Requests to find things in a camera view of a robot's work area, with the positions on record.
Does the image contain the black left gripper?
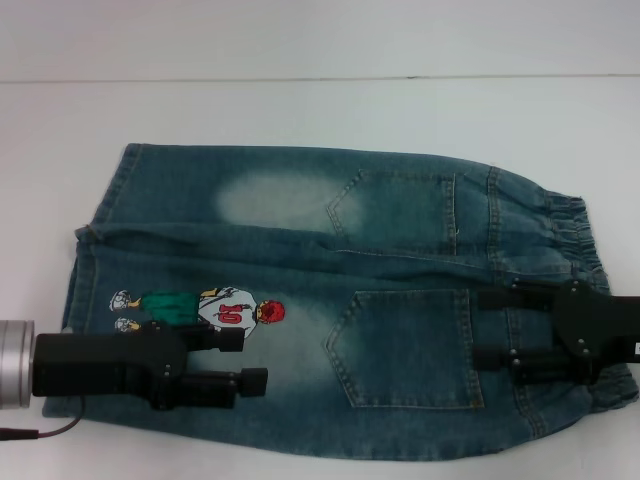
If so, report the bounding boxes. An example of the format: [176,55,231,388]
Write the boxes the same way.
[32,321,270,413]

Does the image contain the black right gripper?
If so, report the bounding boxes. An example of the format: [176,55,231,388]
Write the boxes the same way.
[472,279,640,386]

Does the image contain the blue denim shorts with print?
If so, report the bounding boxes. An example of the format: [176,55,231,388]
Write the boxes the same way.
[62,142,640,464]

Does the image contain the thin gripper cable with plug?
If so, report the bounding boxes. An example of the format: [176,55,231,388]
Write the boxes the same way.
[0,416,85,444]

